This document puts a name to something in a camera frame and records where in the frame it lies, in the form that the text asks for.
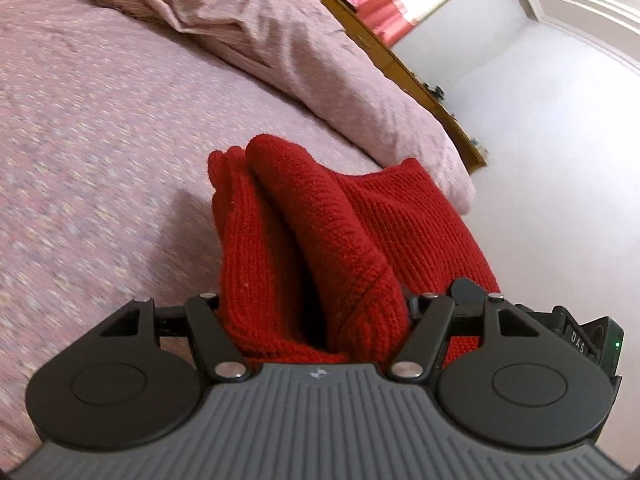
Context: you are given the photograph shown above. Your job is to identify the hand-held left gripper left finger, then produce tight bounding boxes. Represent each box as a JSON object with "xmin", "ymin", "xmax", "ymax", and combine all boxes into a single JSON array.
[{"xmin": 97, "ymin": 291, "xmax": 252, "ymax": 382}]

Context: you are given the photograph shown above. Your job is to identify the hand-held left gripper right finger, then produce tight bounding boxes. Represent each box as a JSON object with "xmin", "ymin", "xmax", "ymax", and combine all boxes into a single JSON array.
[{"xmin": 389, "ymin": 291, "xmax": 542, "ymax": 382}]

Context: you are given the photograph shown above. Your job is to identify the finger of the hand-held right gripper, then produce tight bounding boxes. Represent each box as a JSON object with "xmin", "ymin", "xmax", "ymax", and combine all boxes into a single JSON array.
[{"xmin": 446, "ymin": 278, "xmax": 502, "ymax": 308}]

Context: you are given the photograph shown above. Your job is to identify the red knit cardigan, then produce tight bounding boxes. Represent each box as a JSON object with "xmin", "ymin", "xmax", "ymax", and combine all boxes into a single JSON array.
[{"xmin": 207, "ymin": 133, "xmax": 502, "ymax": 367}]

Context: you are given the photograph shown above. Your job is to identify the pink floral bed sheet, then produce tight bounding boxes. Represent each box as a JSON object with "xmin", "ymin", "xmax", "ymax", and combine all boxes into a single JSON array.
[{"xmin": 0, "ymin": 0, "xmax": 387, "ymax": 457}]

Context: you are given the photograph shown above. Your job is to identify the wooden headboard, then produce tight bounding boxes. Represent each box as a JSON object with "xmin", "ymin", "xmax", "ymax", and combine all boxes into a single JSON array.
[{"xmin": 316, "ymin": 0, "xmax": 489, "ymax": 177}]

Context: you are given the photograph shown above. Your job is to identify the pink floral duvet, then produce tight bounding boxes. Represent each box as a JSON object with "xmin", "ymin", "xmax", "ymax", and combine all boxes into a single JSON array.
[{"xmin": 30, "ymin": 0, "xmax": 477, "ymax": 215}]

